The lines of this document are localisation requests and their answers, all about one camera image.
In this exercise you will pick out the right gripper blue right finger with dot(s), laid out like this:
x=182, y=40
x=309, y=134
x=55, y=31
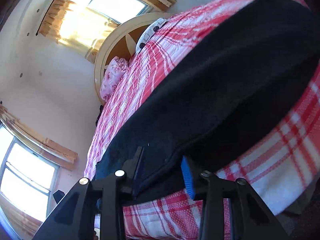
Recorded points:
x=205, y=186

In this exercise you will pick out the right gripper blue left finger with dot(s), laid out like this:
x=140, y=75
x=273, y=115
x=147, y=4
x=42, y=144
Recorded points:
x=119, y=187

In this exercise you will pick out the black pants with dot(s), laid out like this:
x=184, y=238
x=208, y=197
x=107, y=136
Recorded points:
x=225, y=96

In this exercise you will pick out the side window yellow curtain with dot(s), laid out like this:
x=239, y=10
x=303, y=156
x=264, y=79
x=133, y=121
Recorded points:
x=44, y=146

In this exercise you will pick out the red plaid bed sheet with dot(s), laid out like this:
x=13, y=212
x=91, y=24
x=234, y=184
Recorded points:
x=280, y=167

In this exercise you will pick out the dark item beside bed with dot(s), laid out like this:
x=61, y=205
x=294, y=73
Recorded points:
x=99, y=115

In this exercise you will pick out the pink floral pillow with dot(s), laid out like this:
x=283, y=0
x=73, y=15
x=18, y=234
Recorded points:
x=114, y=72

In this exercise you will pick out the cream wooden headboard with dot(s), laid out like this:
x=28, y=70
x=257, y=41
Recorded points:
x=122, y=43

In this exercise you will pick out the white black patterned pillow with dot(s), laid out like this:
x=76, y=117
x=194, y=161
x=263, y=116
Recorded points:
x=148, y=33

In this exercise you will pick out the head window left curtain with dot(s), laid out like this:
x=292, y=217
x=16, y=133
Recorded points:
x=79, y=28

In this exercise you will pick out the head window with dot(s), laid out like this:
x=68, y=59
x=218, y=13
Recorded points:
x=118, y=10

